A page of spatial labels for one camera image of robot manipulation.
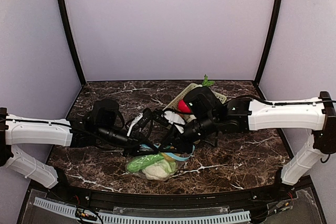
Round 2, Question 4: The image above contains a clear zip bag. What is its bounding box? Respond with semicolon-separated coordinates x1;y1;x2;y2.
125;144;195;181

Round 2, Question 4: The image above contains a white radish with leaves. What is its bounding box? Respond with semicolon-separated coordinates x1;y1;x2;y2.
201;74;215;87

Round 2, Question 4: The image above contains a green leafy vegetable toy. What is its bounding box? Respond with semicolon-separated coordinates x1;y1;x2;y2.
126;154;164;173

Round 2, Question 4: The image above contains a black right frame post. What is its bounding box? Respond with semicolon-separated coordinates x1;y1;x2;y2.
254;0;282;86

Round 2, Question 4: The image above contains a yellow peach toy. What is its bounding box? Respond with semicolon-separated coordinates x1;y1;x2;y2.
161;153;178;162

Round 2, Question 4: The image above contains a pale green perforated basket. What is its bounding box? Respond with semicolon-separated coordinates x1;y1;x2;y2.
163;83;227;116

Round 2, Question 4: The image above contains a black table edge rail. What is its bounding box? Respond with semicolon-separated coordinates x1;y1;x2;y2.
47;178;303;212

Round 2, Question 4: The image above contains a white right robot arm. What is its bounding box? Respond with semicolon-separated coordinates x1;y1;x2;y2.
159;87;335;186

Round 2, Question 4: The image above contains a round red fruit toy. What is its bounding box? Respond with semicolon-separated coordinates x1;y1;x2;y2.
177;100;191;113

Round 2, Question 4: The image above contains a light blue cable duct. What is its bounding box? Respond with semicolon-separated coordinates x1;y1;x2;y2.
33;197;251;223

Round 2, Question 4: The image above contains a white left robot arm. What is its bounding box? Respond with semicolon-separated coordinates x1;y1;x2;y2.
1;99;148;189

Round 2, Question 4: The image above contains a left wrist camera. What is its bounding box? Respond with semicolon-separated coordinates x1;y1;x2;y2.
127;108;152;136

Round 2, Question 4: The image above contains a white green cabbage toy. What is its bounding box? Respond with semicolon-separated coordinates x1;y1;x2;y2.
142;159;176;180

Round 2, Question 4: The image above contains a black left frame post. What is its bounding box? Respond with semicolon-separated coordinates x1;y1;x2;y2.
57;0;86;87

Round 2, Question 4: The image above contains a black frame post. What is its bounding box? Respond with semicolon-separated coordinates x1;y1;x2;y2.
254;0;282;86
57;0;86;87

